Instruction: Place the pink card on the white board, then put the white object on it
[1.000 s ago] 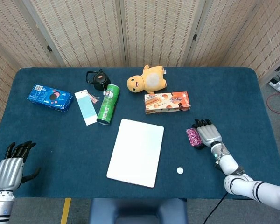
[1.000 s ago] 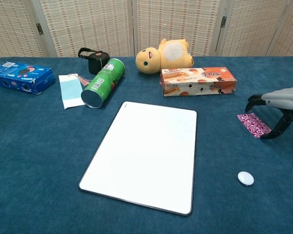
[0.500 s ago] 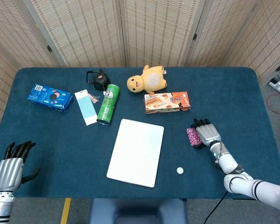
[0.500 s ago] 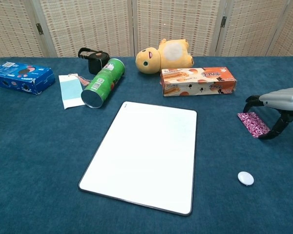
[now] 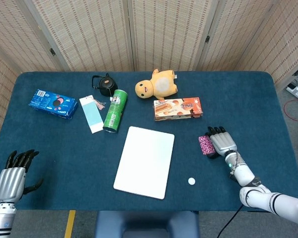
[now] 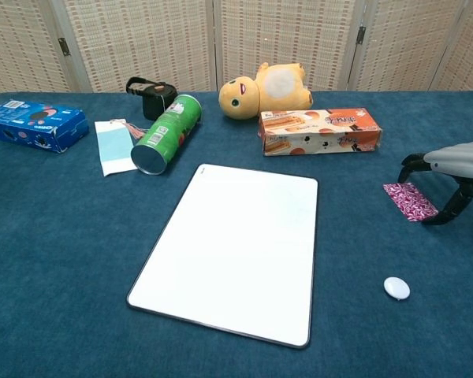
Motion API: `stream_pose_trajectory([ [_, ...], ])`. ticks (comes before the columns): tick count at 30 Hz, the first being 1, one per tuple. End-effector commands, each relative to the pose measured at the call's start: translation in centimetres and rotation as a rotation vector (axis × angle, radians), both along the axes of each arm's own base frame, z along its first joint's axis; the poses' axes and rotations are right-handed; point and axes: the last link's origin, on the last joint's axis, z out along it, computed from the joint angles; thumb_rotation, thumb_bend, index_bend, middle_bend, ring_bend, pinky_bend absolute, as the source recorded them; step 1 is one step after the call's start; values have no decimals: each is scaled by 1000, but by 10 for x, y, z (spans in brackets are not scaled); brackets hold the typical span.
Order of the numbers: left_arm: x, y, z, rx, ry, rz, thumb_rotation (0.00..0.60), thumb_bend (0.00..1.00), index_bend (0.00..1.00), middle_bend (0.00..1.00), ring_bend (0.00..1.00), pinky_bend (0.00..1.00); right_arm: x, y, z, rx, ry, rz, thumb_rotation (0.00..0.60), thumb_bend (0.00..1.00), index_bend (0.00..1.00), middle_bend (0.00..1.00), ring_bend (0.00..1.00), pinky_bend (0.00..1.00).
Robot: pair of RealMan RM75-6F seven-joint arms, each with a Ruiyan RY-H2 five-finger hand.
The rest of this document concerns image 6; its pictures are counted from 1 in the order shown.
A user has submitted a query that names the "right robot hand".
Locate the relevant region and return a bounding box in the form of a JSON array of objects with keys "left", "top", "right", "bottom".
[{"left": 397, "top": 140, "right": 473, "bottom": 226}]

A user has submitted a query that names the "pink white patterned packet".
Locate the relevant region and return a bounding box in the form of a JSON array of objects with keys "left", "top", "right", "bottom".
[{"left": 382, "top": 183, "right": 439, "bottom": 224}]

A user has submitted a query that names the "white board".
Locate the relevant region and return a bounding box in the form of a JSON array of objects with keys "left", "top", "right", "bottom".
[{"left": 126, "top": 163, "right": 319, "bottom": 350}]

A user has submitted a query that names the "white round magnet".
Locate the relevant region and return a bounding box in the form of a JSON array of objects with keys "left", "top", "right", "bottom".
[{"left": 382, "top": 276, "right": 411, "bottom": 302}]

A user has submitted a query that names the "orange biscuit box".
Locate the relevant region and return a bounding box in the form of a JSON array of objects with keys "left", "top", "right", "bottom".
[{"left": 259, "top": 108, "right": 383, "bottom": 158}]

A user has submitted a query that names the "yellow plush toy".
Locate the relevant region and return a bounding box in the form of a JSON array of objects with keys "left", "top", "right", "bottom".
[{"left": 218, "top": 61, "right": 314, "bottom": 120}]

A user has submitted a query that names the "green chips can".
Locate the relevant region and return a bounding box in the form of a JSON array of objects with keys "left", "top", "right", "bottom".
[{"left": 130, "top": 93, "right": 203, "bottom": 176}]

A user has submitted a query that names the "white blue tasselled bookmark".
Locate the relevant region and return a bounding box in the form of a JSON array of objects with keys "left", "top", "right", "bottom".
[{"left": 94, "top": 117, "right": 151, "bottom": 177}]

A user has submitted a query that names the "blue tablecloth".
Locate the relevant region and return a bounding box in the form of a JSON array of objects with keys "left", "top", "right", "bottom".
[{"left": 0, "top": 91, "right": 473, "bottom": 378}]

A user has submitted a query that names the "blue Oreo cookie box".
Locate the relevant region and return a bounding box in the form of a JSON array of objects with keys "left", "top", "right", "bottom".
[{"left": 0, "top": 98, "right": 90, "bottom": 154}]

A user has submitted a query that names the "black cup with strap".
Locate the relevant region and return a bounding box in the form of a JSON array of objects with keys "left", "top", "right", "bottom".
[{"left": 125, "top": 76, "right": 178, "bottom": 121}]

